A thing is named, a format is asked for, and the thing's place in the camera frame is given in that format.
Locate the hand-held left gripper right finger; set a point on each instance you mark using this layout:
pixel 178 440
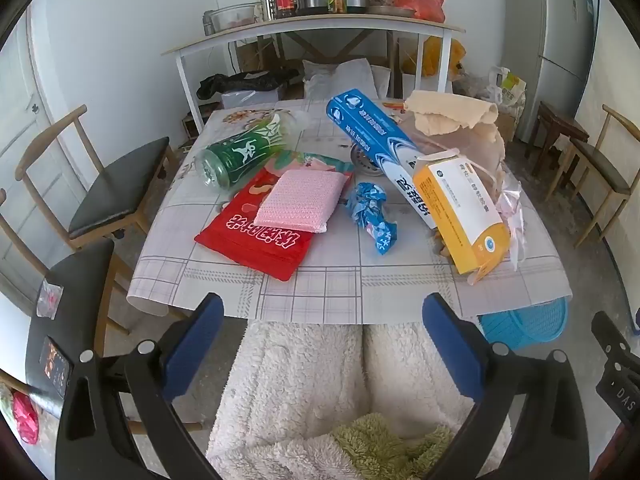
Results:
pixel 450 345

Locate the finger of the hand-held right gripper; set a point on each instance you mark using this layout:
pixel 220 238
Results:
pixel 607 334

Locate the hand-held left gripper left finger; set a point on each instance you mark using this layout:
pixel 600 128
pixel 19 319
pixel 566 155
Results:
pixel 196 345

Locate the blue plastic basket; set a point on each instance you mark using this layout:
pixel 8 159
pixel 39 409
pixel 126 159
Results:
pixel 525 325

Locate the orange and white medicine box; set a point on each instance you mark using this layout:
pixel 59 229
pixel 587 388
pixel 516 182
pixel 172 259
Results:
pixel 460 210

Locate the pink sponge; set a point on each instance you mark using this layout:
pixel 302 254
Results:
pixel 295 200

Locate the beige cloth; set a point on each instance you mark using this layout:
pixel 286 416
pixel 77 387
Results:
pixel 450 110

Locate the green fluffy jacket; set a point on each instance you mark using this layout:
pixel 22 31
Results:
pixel 385 445

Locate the red snack bag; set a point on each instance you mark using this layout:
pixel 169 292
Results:
pixel 240 232

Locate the black chair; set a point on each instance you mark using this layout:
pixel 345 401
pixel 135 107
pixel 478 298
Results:
pixel 85 280

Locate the small clear plastic packet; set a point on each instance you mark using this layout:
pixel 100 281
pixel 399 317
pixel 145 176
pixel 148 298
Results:
pixel 50 299

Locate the crumpled blue wrapper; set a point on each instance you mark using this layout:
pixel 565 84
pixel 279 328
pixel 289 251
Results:
pixel 367 205

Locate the wooden chair with grey seat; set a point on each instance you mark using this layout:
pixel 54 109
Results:
pixel 600 165

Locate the wooden chair with dark seat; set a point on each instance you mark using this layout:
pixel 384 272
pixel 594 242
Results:
pixel 120 190

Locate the small red bag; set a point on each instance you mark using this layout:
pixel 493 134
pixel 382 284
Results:
pixel 25 417

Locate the green plastic bottle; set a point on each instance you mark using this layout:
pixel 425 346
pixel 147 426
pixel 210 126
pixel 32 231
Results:
pixel 240 152

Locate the clear plastic zip bag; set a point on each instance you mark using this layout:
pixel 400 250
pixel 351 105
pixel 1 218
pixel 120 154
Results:
pixel 482 147

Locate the metal sink strainer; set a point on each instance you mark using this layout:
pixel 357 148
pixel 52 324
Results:
pixel 361 160

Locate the dark wooden stool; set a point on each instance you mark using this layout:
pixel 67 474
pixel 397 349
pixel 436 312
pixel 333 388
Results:
pixel 560 120

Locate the long blue box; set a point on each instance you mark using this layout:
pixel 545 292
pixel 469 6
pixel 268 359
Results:
pixel 370 130

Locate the white plastic bags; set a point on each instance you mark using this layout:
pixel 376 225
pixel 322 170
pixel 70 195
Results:
pixel 500 90

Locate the black plastic bag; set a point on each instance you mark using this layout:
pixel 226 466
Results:
pixel 240 82

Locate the yellow plastic bag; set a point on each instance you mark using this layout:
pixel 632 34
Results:
pixel 432 55

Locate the cardboard box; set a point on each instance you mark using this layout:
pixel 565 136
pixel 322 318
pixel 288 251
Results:
pixel 255 57

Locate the grey refrigerator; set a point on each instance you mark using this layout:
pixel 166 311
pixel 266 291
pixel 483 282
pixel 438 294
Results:
pixel 550 35

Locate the metal cup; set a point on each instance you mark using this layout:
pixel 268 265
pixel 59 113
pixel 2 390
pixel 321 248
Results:
pixel 208 24

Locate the glass bowl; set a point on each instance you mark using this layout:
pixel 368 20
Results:
pixel 232 17

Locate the white side table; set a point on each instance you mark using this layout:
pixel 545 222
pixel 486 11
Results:
pixel 300 25

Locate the metal plate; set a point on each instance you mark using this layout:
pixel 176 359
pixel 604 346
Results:
pixel 390 10

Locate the red plastic bag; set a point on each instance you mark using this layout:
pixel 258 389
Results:
pixel 420 0

